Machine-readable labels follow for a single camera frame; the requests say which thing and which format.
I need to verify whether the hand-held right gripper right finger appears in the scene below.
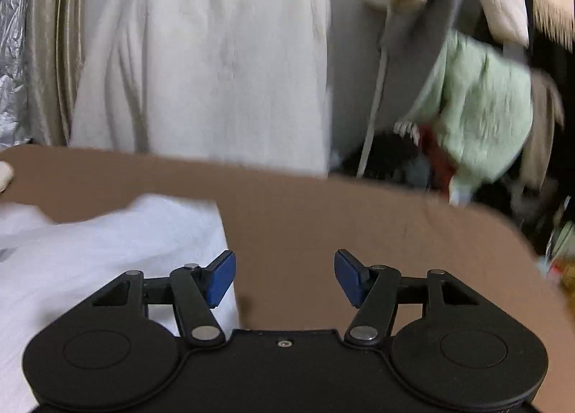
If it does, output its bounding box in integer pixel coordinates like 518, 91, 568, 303
333, 250, 480, 347

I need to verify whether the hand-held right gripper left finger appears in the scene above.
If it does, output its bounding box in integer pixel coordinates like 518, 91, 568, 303
91, 250, 237, 348

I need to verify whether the light grey t-shirt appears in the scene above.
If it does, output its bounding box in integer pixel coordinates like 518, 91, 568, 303
0, 193, 240, 413

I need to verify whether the dark clothes pile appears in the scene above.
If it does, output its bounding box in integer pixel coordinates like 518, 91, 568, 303
340, 126, 434, 191

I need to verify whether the red cloth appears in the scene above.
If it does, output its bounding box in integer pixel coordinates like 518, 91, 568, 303
420, 125, 460, 198

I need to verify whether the light green quilted garment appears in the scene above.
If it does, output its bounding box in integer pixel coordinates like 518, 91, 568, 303
399, 31, 536, 205

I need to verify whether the white hanging cloth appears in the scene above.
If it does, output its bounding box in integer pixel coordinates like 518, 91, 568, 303
71, 0, 334, 178

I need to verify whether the beige hanging garment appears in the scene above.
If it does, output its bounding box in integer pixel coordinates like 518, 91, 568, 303
520, 71, 567, 191

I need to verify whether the grey hanging garment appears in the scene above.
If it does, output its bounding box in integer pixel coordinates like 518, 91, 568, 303
381, 0, 469, 84

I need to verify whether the beige curtain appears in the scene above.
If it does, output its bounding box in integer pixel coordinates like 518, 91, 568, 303
24, 0, 93, 147

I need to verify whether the silver foil sheet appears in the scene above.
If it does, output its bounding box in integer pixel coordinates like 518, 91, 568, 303
0, 0, 42, 150

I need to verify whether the white cord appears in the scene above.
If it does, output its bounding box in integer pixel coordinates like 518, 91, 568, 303
356, 0, 392, 179

